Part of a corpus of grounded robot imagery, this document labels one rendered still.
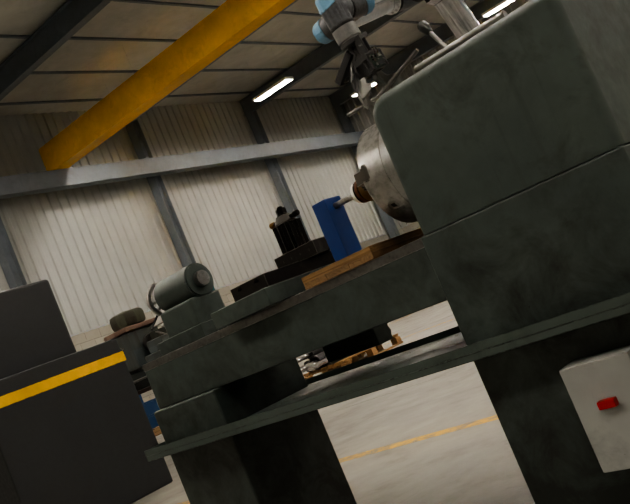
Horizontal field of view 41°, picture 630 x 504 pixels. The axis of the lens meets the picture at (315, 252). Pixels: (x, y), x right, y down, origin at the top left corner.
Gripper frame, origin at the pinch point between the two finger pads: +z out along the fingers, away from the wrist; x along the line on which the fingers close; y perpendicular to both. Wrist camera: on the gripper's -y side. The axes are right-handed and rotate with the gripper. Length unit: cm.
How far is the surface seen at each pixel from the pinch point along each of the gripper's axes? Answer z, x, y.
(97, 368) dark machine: 27, 96, -476
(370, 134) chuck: 6.5, -8.6, -1.7
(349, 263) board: 35.8, -23.3, -21.0
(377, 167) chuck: 15.9, -15.1, 0.3
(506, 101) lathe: 19, -16, 48
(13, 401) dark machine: 17, 24, -470
